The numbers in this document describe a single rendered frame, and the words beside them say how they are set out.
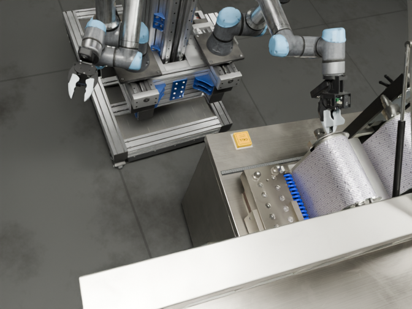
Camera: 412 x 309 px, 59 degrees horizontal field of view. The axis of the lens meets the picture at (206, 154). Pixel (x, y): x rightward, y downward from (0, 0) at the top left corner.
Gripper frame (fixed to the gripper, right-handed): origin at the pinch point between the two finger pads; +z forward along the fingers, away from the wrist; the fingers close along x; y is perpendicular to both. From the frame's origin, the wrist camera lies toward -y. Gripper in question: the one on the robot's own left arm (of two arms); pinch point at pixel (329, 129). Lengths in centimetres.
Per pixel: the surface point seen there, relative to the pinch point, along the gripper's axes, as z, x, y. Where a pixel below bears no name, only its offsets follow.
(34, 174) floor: 33, -118, -138
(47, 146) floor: 19, -109, -150
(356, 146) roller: 7.5, 10.7, 2.1
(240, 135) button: 6.0, -17.7, -39.9
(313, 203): 27.3, -7.4, 0.4
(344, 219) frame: 4, -39, 55
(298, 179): 20.9, -7.4, -9.6
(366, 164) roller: 13.4, 11.2, 7.1
